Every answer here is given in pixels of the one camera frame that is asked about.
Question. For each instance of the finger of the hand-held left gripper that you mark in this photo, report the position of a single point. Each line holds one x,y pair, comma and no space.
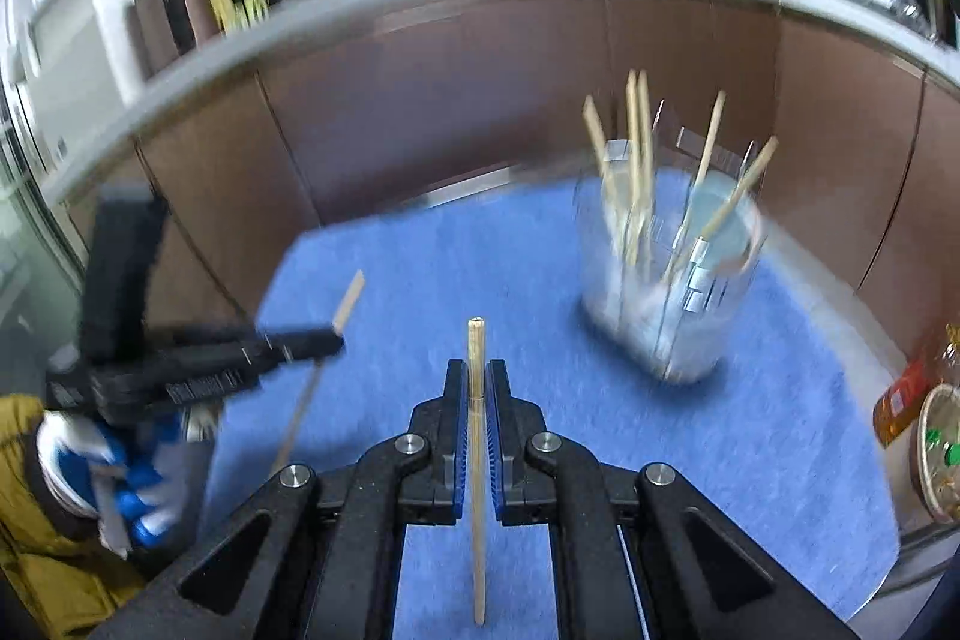
210,381
300,344

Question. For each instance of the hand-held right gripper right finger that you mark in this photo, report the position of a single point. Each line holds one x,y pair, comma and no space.
493,460

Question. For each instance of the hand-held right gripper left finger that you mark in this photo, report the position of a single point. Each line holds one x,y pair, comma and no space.
452,490

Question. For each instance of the clear utensil organizer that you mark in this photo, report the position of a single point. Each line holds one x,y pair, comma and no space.
675,340

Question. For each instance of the person's left hand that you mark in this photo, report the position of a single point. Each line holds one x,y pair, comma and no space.
142,497

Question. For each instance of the blue towel mat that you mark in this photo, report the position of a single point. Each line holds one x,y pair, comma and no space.
675,460

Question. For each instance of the brown kitchen base cabinet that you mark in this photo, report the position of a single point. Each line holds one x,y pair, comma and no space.
450,108

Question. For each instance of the cooking oil bottle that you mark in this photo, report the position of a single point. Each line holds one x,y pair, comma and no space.
900,400

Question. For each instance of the round basin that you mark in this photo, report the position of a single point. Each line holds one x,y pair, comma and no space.
937,460

